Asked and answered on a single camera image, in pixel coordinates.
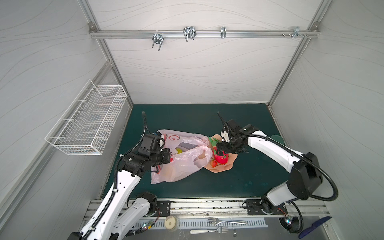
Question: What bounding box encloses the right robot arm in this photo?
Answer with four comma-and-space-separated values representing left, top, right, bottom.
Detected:
217, 118, 339, 215

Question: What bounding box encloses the silver fork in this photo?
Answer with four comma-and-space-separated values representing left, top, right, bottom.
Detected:
207, 218, 247, 225

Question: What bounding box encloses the pink strawberry plastic bag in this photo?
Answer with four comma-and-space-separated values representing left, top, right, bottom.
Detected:
151, 130, 213, 185

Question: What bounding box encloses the blue plastic tool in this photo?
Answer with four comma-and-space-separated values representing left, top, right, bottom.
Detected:
298, 216, 332, 239

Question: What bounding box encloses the metal hook clamp left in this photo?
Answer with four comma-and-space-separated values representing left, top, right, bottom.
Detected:
152, 33, 164, 51

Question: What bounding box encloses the metal hook clamp middle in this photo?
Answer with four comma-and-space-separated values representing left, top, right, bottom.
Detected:
183, 27, 197, 42

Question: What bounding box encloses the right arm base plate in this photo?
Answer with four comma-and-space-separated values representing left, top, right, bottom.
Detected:
241, 199, 288, 216

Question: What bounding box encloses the white wire basket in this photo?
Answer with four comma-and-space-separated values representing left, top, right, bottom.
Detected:
45, 80, 128, 156

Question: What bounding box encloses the metal ring clamp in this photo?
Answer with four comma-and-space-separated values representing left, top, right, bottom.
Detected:
221, 27, 227, 39

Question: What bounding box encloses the red dragon fruit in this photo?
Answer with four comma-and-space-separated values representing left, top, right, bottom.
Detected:
210, 138, 229, 165

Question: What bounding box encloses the aluminium cross rail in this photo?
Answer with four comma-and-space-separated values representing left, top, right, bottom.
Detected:
90, 29, 321, 39

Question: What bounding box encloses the peach scalloped fruit plate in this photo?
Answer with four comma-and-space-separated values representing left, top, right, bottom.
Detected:
204, 135, 238, 173

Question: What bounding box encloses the green lidded glass jar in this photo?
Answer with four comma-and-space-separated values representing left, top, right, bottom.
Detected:
271, 135, 285, 145

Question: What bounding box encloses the black round fan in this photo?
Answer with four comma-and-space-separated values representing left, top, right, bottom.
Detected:
279, 217, 304, 234

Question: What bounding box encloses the white handled fork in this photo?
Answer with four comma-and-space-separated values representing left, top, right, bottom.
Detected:
190, 227, 229, 235

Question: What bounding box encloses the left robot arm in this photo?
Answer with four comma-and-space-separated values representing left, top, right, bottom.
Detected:
68, 113, 171, 240

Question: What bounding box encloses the green table mat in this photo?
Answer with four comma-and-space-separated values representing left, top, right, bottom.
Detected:
118, 104, 289, 198

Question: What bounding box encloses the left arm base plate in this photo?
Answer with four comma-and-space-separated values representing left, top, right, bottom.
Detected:
147, 201, 171, 217

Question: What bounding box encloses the metal hook clamp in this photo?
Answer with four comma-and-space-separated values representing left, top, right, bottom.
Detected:
183, 27, 197, 42
152, 33, 164, 51

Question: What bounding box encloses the metal bolt clamp right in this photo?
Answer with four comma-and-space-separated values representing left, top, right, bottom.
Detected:
282, 27, 309, 39

